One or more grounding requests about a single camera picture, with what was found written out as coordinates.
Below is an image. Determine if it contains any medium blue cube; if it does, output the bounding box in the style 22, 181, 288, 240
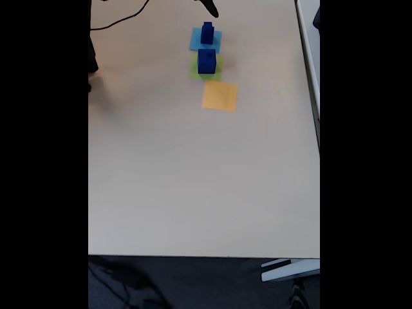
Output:
200, 28, 215, 45

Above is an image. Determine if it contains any large blue cube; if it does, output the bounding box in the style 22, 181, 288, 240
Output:
197, 48, 216, 75

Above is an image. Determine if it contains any blue paper square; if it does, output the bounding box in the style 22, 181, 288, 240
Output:
189, 26, 223, 54

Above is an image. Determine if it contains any green paper square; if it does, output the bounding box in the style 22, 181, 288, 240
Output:
188, 53, 224, 81

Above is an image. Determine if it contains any orange paper square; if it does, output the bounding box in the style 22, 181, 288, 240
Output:
201, 80, 239, 113

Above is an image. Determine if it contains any white neighbouring table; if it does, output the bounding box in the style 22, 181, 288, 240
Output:
294, 0, 321, 152

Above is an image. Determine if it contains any white table foot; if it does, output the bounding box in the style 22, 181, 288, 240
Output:
260, 258, 321, 283

